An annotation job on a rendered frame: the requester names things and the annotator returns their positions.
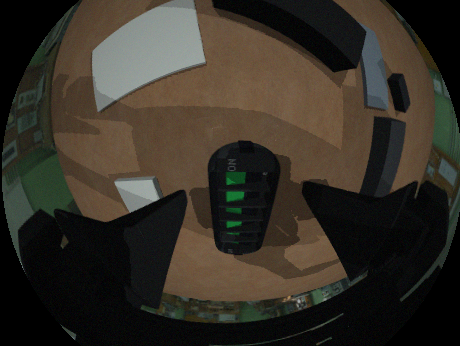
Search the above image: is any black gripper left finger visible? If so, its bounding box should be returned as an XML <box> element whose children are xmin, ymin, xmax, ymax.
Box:
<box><xmin>53</xmin><ymin>189</ymin><xmax>187</xmax><ymax>310</ymax></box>

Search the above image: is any dark grey controller unit with white label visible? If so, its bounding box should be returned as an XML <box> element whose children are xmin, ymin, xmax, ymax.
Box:
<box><xmin>207</xmin><ymin>141</ymin><xmax>281</xmax><ymax>255</ymax></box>

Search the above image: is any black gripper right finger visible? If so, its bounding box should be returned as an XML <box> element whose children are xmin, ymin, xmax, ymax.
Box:
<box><xmin>302</xmin><ymin>181</ymin><xmax>417</xmax><ymax>282</ymax></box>

